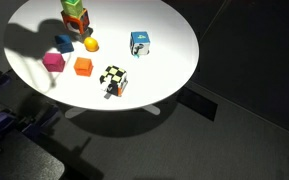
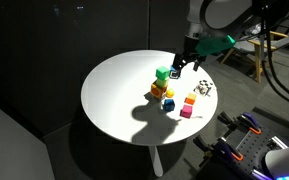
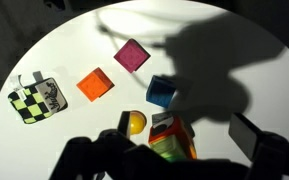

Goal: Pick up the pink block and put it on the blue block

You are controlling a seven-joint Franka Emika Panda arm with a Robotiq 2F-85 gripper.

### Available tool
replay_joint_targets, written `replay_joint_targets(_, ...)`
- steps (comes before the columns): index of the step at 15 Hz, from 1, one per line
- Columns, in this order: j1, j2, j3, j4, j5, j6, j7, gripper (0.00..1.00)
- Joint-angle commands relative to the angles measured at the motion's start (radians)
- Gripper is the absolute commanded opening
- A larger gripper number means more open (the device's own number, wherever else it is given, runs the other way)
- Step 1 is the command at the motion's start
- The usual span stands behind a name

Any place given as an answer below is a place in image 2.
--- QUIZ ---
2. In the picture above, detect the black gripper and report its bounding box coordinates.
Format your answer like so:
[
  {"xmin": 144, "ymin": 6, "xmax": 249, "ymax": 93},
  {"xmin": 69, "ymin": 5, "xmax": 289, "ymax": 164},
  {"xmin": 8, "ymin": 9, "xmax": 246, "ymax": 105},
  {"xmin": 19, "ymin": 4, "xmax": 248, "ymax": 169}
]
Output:
[{"xmin": 172, "ymin": 34, "xmax": 207, "ymax": 72}]

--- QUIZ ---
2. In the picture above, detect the white table leg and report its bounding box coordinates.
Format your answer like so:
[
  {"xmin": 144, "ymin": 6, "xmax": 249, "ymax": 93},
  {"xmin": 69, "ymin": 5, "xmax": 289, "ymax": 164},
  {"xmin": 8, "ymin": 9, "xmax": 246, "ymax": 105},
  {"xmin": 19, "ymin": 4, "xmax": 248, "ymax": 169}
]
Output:
[{"xmin": 148, "ymin": 144, "xmax": 165, "ymax": 178}]

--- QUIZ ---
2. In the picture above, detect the checkered zebra fabric cube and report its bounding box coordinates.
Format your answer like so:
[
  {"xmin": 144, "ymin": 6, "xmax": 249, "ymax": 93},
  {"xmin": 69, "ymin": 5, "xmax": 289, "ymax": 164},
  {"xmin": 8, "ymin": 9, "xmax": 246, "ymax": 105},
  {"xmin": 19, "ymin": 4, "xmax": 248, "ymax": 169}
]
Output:
[{"xmin": 193, "ymin": 79, "xmax": 214, "ymax": 98}]

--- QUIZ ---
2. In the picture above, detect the blue fabric picture cube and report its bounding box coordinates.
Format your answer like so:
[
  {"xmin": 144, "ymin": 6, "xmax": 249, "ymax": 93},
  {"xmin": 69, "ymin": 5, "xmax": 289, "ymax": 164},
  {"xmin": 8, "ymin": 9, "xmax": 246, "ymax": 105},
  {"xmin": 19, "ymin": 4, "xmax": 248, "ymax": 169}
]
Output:
[{"xmin": 168, "ymin": 65, "xmax": 182, "ymax": 80}]

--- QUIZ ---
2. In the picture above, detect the aluminium rail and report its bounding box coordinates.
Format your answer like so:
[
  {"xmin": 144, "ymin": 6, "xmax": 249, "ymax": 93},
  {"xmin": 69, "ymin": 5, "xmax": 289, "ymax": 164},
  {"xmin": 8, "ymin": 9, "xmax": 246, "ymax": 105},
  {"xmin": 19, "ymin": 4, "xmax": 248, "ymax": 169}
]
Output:
[
  {"xmin": 250, "ymin": 168, "xmax": 272, "ymax": 180},
  {"xmin": 271, "ymin": 134, "xmax": 289, "ymax": 150}
]

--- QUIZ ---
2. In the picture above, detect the purple clamp with orange tip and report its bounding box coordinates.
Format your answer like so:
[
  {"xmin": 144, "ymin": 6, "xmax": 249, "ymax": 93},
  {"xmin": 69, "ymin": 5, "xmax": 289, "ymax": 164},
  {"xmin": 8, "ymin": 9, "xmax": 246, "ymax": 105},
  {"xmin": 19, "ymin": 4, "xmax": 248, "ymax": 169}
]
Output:
[
  {"xmin": 217, "ymin": 111, "xmax": 263, "ymax": 136},
  {"xmin": 193, "ymin": 134, "xmax": 245, "ymax": 168}
]

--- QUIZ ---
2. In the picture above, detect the blue block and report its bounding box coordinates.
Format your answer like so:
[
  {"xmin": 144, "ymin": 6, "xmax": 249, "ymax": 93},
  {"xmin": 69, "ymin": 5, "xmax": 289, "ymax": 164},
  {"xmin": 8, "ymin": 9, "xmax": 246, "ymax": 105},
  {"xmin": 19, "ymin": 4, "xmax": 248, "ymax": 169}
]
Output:
[{"xmin": 162, "ymin": 98, "xmax": 176, "ymax": 112}]

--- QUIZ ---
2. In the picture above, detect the yellow ball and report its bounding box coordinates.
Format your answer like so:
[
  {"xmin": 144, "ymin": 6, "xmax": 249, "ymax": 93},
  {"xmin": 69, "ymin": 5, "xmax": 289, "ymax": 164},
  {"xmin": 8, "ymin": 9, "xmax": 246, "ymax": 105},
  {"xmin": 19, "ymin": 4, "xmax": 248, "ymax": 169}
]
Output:
[{"xmin": 165, "ymin": 88, "xmax": 176, "ymax": 99}]

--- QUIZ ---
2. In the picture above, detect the black cable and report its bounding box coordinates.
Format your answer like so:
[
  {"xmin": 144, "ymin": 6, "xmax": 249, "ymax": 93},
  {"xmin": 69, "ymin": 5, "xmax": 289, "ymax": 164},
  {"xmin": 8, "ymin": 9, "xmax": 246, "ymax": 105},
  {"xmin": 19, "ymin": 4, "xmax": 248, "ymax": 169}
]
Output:
[{"xmin": 258, "ymin": 0, "xmax": 289, "ymax": 109}]

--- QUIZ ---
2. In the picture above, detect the grey panel board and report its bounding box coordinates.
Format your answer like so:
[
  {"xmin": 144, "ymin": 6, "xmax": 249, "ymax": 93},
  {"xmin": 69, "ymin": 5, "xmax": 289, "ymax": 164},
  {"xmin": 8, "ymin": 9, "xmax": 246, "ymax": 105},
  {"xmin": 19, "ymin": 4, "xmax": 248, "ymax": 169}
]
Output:
[{"xmin": 0, "ymin": 96, "xmax": 56, "ymax": 180}]

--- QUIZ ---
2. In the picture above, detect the orange shape sorter cube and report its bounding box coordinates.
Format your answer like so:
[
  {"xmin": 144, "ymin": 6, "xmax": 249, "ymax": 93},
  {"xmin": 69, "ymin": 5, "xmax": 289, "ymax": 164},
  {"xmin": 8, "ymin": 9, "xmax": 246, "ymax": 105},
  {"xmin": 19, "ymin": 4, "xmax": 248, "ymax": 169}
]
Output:
[{"xmin": 150, "ymin": 81, "xmax": 168, "ymax": 100}]

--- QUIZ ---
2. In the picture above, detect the wooden chair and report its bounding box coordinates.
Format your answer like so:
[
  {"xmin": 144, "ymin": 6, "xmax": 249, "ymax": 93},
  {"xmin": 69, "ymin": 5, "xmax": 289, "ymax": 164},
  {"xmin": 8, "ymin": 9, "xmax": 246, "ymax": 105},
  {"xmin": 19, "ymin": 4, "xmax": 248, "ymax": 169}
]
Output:
[{"xmin": 221, "ymin": 29, "xmax": 289, "ymax": 84}]

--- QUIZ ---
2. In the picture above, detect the lime green block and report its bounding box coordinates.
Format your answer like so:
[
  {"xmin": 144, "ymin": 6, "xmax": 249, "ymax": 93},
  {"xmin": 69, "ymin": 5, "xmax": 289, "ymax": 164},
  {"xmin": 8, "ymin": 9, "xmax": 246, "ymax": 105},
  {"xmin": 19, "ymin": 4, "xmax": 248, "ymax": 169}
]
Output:
[{"xmin": 154, "ymin": 77, "xmax": 169, "ymax": 88}]

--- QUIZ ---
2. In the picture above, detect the black perforated breadboard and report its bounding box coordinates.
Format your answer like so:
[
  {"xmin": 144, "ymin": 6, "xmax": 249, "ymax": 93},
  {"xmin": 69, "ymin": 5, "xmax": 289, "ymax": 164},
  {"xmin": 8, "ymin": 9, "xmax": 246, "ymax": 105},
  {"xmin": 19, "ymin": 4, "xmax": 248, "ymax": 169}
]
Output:
[{"xmin": 213, "ymin": 106, "xmax": 289, "ymax": 180}]

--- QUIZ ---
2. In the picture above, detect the orange block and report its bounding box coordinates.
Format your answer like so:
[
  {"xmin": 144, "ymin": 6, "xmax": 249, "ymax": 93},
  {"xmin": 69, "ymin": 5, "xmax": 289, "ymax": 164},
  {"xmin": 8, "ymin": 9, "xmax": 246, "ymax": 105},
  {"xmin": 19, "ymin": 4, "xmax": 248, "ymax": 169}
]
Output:
[{"xmin": 184, "ymin": 92, "xmax": 198, "ymax": 106}]

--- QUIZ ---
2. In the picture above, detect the pink block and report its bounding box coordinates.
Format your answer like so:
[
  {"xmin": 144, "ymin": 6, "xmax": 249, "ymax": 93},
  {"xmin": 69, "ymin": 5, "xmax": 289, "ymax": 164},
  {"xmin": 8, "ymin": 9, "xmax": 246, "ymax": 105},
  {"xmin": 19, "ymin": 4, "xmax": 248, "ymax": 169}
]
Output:
[{"xmin": 180, "ymin": 104, "xmax": 194, "ymax": 119}]

